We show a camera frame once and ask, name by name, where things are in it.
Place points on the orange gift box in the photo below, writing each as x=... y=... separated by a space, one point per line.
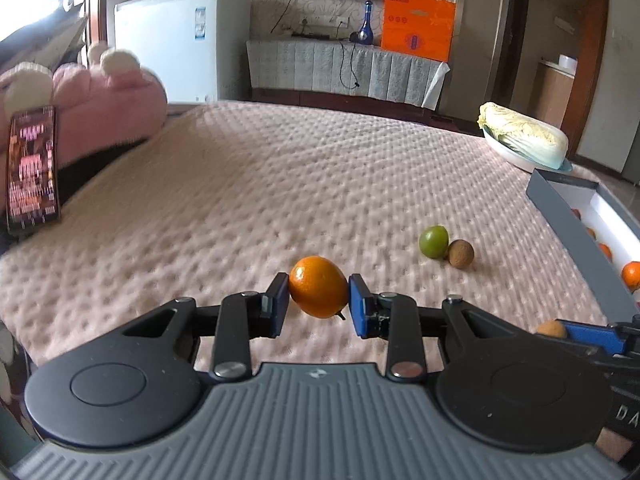
x=417 y=25

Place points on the blue cartoon plate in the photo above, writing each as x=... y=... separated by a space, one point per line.
x=505 y=152

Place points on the black smartphone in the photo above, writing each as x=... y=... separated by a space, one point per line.
x=32 y=170

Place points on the grey cardboard box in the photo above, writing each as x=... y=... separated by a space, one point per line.
x=560 y=200

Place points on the large orange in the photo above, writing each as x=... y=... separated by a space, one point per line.
x=318 y=287
x=632 y=276

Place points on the wooden kitchen counter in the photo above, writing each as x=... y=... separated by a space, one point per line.
x=550 y=95

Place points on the small tan fruit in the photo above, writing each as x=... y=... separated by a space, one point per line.
x=551 y=330

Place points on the white chest freezer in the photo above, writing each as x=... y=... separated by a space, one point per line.
x=165 y=45

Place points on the black set-top box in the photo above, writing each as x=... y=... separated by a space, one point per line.
x=310 y=35

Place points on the brown kiwi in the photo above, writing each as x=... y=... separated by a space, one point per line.
x=461 y=254

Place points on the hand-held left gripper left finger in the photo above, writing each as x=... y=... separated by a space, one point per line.
x=280 y=305

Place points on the pink plush toy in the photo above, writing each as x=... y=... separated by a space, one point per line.
x=110 y=105

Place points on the napa cabbage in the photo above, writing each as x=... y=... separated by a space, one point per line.
x=525 y=135

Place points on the white wall power outlet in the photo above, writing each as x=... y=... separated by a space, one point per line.
x=325 y=20

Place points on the dark wooden television cabinet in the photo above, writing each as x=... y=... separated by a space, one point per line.
x=320 y=97

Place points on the grey patterned cabinet cloth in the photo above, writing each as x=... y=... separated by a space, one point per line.
x=310 y=67

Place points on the white pot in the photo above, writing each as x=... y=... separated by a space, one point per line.
x=568 y=62

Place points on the blue glass bottle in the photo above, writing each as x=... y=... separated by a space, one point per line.
x=365 y=27

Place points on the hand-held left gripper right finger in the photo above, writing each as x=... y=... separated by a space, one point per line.
x=357 y=305

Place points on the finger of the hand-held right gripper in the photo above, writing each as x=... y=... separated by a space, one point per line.
x=592 y=336

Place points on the green lime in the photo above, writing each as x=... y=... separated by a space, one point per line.
x=433 y=241

